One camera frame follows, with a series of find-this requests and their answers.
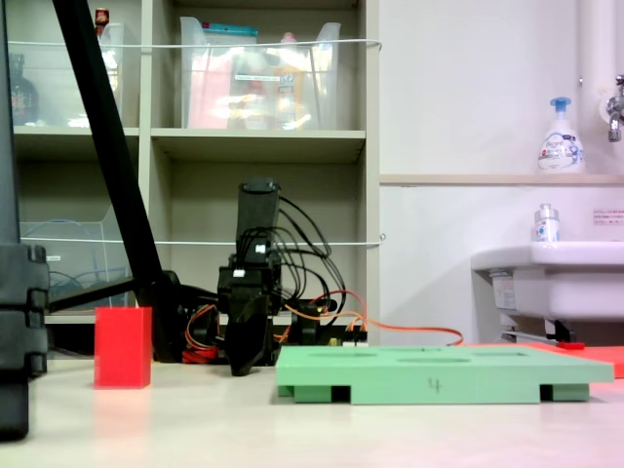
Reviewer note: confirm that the black tripod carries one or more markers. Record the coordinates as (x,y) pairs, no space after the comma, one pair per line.
(112,146)

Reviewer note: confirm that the dark grey post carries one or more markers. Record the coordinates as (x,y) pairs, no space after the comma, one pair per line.
(7,122)

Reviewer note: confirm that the dark glass bottle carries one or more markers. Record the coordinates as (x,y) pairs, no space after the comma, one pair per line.
(23,97)

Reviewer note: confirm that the circuit board with connectors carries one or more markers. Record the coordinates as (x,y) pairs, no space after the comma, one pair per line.
(351,342)

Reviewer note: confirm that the clear bin holding bottles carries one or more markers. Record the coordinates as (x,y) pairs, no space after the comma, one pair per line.
(58,97)

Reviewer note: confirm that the red square block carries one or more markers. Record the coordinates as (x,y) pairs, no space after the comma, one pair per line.
(122,348)

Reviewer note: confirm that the white sink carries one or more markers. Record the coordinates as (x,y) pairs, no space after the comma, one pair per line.
(560,283)

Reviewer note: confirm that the red printed wall sign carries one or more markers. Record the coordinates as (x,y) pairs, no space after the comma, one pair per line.
(608,217)

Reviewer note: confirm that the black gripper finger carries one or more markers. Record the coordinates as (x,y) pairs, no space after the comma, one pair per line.
(247,341)

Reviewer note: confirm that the large clear plastic bin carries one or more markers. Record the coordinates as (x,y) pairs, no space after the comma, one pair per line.
(258,88)

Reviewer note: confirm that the bottle with red cap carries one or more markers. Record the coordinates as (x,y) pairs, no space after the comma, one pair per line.
(102,17)

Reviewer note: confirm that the green board with holes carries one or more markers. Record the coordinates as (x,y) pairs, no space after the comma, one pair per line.
(439,380)

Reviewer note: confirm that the black table clamp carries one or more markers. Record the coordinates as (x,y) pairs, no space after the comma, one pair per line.
(307,326)

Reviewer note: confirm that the small clear sanitizer bottle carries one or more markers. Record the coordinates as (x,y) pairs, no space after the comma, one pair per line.
(545,226)

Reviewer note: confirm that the orange labelled bottle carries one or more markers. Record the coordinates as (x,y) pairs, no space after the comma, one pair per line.
(288,92)

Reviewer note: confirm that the beige shelf unit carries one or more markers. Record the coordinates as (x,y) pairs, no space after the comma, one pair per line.
(258,141)

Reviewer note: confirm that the white foam soap pump bottle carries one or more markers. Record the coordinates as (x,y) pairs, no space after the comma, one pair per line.
(560,146)

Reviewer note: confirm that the pink folder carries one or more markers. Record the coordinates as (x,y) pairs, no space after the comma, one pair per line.
(207,97)

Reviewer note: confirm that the notched black stack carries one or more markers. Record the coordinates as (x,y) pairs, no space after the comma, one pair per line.
(22,302)

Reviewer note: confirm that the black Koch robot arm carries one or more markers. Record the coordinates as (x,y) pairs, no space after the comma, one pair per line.
(258,209)

